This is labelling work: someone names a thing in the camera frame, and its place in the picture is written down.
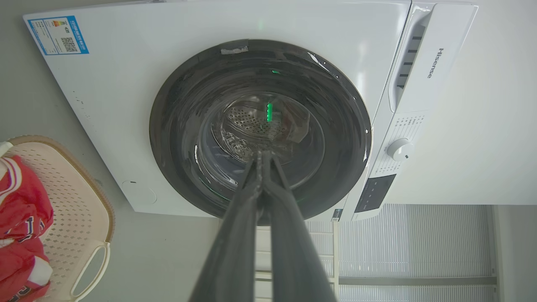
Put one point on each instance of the beige perforated plastic laundry basket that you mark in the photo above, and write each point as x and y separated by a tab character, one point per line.
71	209

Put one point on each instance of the dark round washing machine door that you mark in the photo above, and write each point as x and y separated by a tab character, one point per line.
201	109

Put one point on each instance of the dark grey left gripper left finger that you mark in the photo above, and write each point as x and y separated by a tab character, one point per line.
235	243

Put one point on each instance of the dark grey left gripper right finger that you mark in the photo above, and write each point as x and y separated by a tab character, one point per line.
293	247

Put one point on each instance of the red and white jersey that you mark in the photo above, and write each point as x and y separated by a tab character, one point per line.
21	226

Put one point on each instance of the white washing machine dial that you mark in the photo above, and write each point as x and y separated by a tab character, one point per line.
399	149

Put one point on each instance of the white Hisense washing machine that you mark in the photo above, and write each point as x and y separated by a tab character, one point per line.
126	96

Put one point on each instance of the blue energy label sticker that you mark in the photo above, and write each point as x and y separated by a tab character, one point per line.
58	35

